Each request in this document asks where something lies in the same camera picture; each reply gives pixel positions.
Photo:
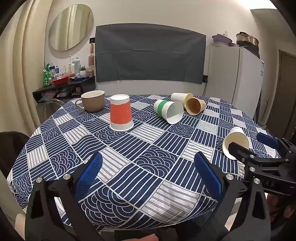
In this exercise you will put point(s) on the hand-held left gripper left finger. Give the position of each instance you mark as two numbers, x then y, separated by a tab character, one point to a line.
89	174

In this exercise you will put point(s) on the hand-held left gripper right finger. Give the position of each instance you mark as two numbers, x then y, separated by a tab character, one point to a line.
208	176

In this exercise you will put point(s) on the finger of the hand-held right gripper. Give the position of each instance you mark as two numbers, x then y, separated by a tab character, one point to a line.
267	139
241	151

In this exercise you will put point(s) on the plain white paper cup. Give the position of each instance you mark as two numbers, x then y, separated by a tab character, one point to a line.
237	138

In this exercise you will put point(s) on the brown kraft paper cup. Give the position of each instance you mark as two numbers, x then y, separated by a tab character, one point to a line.
195	106

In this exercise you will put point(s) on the orange paper cup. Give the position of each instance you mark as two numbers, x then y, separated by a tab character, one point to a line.
120	111

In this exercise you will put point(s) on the green banded white paper cup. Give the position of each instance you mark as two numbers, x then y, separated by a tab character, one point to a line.
166	110

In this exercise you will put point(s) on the white paper cup brown rim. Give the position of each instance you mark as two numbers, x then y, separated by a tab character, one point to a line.
179	97

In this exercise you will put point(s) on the brown door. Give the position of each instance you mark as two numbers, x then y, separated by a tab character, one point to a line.
286	92

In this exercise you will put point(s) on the blue patterned tablecloth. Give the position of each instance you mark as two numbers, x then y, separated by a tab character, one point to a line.
148	148

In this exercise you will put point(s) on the brown ceramic mug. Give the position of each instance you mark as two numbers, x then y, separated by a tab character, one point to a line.
93	102

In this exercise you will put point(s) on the white refrigerator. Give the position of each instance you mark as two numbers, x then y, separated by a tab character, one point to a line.
231	74

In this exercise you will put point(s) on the transparent plastic chair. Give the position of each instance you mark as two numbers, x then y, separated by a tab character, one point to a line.
51	105

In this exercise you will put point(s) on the black chair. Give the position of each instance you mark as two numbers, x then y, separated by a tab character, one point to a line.
11	150

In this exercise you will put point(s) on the red bowl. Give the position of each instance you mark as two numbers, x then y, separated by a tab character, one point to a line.
60	80

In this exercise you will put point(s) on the stainless steel pot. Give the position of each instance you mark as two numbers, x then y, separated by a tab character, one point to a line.
247	39

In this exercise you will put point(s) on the small potted plant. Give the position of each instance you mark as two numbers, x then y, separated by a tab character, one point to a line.
83	71

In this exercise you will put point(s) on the green plastic bottle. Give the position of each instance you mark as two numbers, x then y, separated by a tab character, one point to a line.
47	75

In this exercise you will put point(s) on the white pump bottle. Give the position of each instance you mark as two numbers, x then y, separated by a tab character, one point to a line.
77	65

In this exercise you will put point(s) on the purple pot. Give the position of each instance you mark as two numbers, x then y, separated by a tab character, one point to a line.
221	39

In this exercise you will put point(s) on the wooden hairbrush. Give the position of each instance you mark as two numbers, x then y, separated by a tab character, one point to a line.
91	59

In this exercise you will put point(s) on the beige curtain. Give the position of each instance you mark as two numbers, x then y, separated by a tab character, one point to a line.
25	58

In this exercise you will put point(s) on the grey cloth covered television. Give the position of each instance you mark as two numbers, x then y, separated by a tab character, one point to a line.
150	53

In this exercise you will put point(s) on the dark wall shelf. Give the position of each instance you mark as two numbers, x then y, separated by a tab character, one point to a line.
76	86

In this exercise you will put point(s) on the oval wall mirror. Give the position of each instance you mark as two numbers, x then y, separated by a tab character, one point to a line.
70	27

